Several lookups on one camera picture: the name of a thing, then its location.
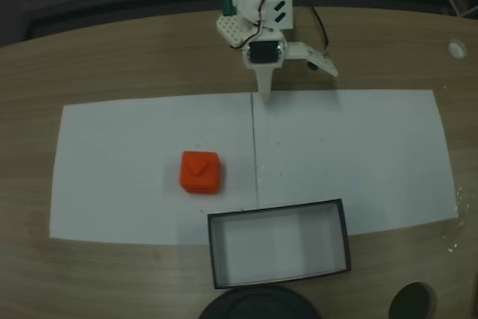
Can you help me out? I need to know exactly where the white paper sheet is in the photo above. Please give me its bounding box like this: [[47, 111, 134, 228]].
[[252, 89, 460, 238], [49, 93, 259, 250]]

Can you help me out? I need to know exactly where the black stand with round base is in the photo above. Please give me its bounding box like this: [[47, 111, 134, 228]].
[[197, 284, 323, 319]]

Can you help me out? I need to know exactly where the small white round cap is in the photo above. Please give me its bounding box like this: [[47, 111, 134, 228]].
[[447, 38, 466, 61]]

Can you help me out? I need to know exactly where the dark brown open box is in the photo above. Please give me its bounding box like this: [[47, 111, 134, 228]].
[[207, 198, 353, 291]]

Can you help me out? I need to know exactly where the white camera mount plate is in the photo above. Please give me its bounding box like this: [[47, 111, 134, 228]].
[[285, 41, 340, 78]]

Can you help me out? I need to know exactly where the orange cube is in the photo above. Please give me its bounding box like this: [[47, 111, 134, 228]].
[[178, 150, 224, 196]]

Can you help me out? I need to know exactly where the grey desk partition panel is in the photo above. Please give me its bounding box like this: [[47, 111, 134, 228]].
[[22, 0, 460, 42]]

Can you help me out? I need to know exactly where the black camera cable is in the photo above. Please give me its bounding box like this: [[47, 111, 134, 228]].
[[309, 5, 332, 59]]

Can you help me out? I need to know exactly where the round black table grommet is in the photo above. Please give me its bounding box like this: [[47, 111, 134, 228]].
[[388, 282, 436, 319]]

